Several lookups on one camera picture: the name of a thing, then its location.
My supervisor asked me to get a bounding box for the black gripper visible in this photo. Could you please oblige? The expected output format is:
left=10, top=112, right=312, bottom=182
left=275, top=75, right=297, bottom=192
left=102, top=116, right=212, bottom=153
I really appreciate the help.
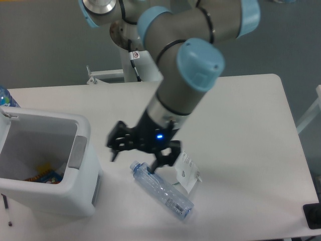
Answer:
left=106, top=110, right=181, bottom=174

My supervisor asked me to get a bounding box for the black device at right edge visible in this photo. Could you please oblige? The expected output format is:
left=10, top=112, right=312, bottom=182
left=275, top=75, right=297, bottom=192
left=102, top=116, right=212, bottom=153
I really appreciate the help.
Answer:
left=303, top=203, right=320, bottom=229

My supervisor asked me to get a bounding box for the white frame at right edge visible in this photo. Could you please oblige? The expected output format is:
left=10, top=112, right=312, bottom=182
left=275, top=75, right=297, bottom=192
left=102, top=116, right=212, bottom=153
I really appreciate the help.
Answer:
left=296, top=85, right=320, bottom=134

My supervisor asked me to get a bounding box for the black white pen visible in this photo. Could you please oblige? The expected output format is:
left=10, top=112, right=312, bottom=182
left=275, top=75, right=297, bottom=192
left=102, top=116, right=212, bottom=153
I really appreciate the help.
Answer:
left=1, top=194, right=13, bottom=227

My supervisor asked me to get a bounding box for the white push-lid trash can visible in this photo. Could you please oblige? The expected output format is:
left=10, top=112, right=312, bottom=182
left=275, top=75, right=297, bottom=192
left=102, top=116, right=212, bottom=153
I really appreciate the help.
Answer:
left=1, top=106, right=103, bottom=216

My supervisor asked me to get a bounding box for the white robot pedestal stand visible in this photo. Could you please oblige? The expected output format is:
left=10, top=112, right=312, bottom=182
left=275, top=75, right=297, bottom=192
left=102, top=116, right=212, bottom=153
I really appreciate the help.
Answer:
left=86, top=20, right=164, bottom=85

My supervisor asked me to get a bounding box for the blue bottle at left edge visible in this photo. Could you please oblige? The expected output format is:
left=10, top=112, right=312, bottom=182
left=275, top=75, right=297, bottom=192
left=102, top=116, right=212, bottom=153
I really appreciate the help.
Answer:
left=0, top=86, right=20, bottom=107

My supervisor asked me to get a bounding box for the clear plastic water bottle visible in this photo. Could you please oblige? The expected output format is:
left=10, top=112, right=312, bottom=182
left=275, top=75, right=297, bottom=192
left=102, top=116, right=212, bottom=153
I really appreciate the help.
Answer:
left=130, top=161, right=194, bottom=220

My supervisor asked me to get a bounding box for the crumpled white paper packet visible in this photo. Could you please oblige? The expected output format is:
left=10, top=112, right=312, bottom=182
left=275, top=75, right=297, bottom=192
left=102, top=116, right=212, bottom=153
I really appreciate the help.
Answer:
left=174, top=150, right=202, bottom=194

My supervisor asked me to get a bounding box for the colourful trash inside can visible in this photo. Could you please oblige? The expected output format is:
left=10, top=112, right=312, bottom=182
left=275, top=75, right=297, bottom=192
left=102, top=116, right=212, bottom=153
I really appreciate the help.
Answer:
left=24, top=162, right=63, bottom=184

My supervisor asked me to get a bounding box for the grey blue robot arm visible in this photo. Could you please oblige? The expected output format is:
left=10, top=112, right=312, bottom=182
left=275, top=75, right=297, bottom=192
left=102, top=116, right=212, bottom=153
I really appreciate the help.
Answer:
left=79, top=1, right=260, bottom=173

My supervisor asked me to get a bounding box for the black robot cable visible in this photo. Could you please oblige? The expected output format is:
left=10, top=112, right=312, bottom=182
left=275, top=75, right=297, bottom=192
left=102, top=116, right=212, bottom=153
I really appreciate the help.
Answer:
left=127, top=39, right=143, bottom=82

